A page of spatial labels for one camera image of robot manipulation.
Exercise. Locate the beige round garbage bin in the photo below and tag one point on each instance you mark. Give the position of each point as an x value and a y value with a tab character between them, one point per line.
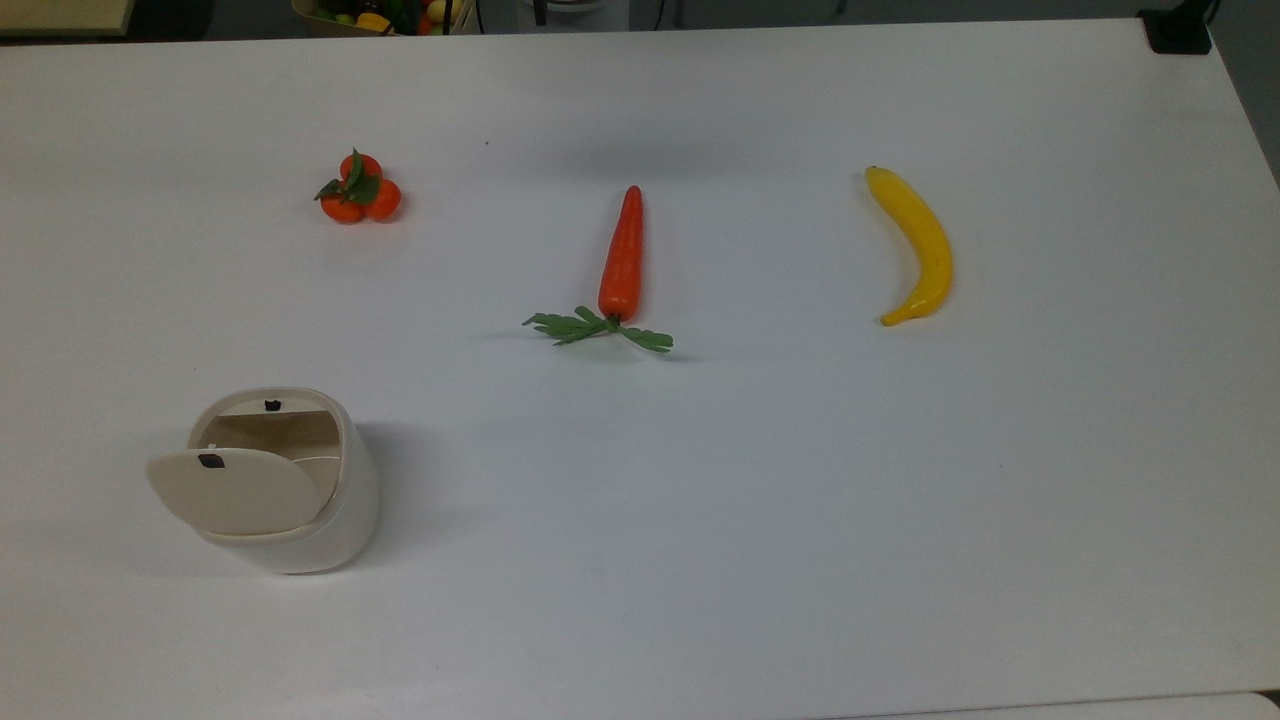
350	520

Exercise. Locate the wooden spoon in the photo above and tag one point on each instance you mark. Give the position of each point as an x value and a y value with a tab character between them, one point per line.
240	495

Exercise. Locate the orange toy carrot green leaves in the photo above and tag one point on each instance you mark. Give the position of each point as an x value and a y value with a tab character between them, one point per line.
622	260

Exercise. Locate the orange tangerine cluster with leaves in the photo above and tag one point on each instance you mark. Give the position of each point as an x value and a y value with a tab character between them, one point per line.
380	202

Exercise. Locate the yellow toy banana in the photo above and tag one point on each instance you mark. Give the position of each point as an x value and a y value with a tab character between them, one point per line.
930	250

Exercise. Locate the basket of toy fruit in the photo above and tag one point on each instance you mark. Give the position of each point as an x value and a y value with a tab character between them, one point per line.
330	22

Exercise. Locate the black table clamp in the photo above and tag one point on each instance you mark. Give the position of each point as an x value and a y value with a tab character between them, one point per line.
1180	35

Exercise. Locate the beige board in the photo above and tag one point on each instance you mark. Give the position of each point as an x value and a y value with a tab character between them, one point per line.
60	15

